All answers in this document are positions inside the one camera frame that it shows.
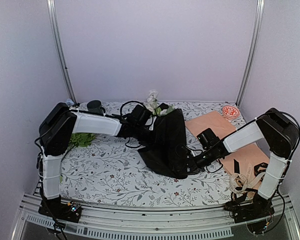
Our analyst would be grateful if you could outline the left aluminium frame post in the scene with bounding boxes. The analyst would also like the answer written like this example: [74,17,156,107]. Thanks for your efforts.
[46,0,77,104]

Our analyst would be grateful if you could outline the green leafy flower bunch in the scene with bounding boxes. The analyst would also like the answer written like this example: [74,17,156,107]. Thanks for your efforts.
[59,133,96,184]

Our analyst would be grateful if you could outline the floral patterned tablecloth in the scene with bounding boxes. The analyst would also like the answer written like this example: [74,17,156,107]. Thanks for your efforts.
[41,100,256,208]

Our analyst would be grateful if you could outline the blue orange flower stems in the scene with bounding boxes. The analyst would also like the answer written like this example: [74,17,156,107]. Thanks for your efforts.
[65,98,75,107]

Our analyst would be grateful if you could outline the pink wrapping paper sheet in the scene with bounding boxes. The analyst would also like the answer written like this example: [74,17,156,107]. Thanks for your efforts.
[184,110,271,198]

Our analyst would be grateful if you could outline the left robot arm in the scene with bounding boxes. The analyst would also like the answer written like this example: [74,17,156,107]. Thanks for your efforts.
[35,102,154,217]

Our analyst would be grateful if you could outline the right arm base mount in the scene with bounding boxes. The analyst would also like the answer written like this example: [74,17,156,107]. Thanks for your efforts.
[227,198,275,235]

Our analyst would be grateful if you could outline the cream printed ribbon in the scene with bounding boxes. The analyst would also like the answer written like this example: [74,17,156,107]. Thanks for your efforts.
[229,171,266,202]

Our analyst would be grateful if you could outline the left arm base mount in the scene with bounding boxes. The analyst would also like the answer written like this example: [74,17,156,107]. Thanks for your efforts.
[38,200,82,223]

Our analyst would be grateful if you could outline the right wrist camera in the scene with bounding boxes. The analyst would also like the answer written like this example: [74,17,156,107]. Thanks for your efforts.
[196,128,220,150]

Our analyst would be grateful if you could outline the black printed ribbon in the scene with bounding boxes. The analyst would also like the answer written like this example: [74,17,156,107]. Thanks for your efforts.
[224,159,268,212]

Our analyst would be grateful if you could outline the black wrapping paper sheet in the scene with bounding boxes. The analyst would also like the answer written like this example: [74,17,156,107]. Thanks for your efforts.
[137,108,188,180]

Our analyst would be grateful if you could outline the red patterned small bowl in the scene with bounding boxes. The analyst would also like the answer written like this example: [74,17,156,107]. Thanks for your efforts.
[222,105,240,118]

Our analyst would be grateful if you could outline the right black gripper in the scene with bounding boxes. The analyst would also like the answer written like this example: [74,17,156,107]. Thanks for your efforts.
[179,147,216,177]

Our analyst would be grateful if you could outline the small white flower stem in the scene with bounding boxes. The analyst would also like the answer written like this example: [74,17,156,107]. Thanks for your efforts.
[146,89,160,116]

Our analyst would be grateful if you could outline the dark grey mug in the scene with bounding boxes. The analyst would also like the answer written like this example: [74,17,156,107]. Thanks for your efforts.
[86,100,106,115]

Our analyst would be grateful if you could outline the right aluminium frame post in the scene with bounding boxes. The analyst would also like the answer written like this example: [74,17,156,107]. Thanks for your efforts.
[235,0,265,108]

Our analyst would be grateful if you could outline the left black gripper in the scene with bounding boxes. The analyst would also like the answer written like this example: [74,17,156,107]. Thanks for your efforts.
[133,124,164,146]

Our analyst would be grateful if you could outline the aluminium frame post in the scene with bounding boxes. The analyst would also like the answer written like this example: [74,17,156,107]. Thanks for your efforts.
[235,0,265,108]
[46,0,77,104]

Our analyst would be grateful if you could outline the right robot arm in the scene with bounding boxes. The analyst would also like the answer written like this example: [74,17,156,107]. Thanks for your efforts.
[185,108,300,200]

